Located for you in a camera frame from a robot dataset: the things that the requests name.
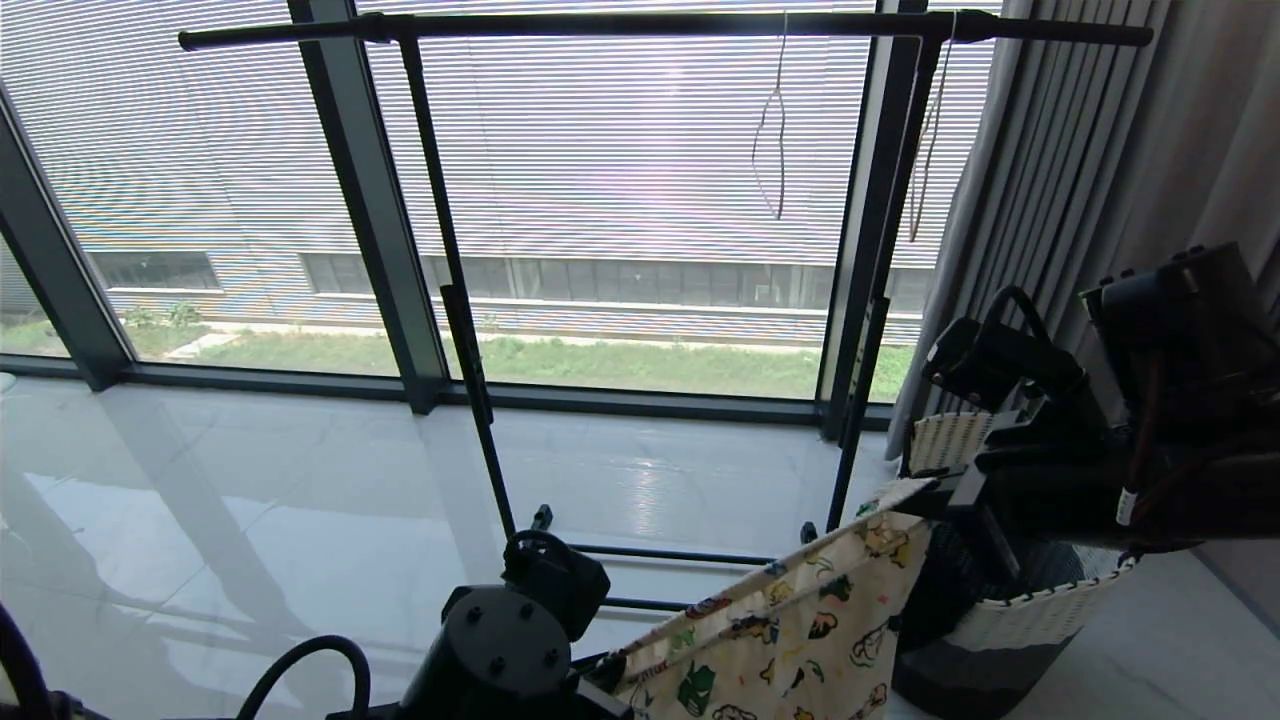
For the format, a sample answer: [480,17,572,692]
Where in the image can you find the white laundry basket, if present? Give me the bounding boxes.
[893,410,1141,720]

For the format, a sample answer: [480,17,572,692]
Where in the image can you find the black cable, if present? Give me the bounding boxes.
[0,600,53,720]
[235,635,373,720]

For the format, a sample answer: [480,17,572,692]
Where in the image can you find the pink clothes hanger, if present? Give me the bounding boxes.
[752,12,789,221]
[908,40,947,243]

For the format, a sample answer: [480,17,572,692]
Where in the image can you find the cream printed garment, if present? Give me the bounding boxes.
[610,478,936,720]

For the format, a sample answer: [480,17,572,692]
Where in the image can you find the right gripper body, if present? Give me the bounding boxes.
[945,410,1136,549]

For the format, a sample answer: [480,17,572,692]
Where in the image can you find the window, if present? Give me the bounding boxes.
[0,0,1001,441]

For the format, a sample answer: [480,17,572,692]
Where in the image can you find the brown curtain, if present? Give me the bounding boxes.
[885,0,1280,641]

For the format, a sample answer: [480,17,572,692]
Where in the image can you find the black clothes rack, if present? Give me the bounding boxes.
[178,8,1154,613]

